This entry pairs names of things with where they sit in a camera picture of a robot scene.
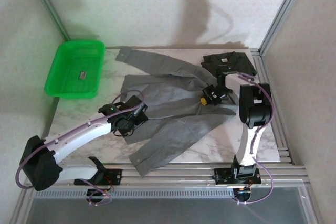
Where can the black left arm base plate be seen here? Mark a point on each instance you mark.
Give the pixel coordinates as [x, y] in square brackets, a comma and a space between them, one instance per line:
[113, 176]

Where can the folded dark charcoal shirt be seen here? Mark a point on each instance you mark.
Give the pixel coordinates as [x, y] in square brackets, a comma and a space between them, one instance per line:
[236, 62]

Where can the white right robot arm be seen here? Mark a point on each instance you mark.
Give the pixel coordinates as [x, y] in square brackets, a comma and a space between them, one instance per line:
[254, 108]

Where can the small grey label tag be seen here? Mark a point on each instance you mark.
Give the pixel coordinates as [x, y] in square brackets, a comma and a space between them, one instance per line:
[83, 75]

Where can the aluminium side rail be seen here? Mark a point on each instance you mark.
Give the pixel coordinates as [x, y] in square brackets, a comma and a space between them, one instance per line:
[283, 145]

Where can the aluminium right frame post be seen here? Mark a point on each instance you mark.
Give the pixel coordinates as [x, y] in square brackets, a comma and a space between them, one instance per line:
[283, 11]

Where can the green plastic basket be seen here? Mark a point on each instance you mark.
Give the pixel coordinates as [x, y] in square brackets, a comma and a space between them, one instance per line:
[65, 77]

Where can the aluminium frame rails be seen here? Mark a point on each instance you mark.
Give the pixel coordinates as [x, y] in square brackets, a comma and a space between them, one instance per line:
[183, 179]

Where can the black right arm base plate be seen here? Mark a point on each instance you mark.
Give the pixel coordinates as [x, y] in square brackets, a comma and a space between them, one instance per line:
[220, 178]

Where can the clear acrylic panel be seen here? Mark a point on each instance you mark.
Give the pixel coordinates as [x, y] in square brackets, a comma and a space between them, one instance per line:
[168, 212]

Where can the aluminium frame post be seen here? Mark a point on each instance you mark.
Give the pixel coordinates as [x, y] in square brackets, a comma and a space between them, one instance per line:
[283, 11]
[46, 3]

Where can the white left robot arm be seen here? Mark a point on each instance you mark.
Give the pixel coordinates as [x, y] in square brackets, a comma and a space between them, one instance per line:
[86, 132]

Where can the black controller board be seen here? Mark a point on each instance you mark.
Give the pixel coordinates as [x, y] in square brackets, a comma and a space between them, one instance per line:
[98, 195]
[242, 195]

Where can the aluminium left frame post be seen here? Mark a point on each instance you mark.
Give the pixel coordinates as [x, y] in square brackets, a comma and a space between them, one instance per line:
[46, 3]

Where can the grey long sleeve shirt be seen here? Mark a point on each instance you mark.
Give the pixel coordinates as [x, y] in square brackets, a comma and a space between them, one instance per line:
[170, 95]

